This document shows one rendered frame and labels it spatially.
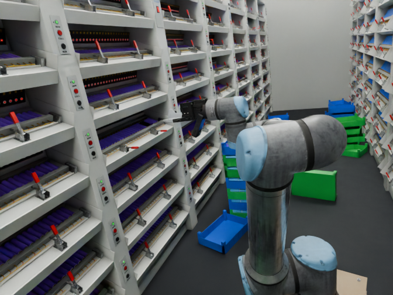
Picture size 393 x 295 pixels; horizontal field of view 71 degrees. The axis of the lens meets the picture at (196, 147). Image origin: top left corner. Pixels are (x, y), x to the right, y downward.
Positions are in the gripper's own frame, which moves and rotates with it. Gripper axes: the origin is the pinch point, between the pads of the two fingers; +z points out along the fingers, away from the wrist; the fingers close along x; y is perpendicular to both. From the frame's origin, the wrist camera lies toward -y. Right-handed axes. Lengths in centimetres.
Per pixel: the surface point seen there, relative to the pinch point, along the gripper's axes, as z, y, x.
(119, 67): 15.7, 26.8, 6.7
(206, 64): 17, 21, -100
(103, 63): 16.0, 29.3, 16.0
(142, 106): 16.4, 7.1, -4.2
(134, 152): 17.0, -12.3, 9.6
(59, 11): 14, 47, 32
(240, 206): -11, -74, -48
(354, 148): -90, -86, -187
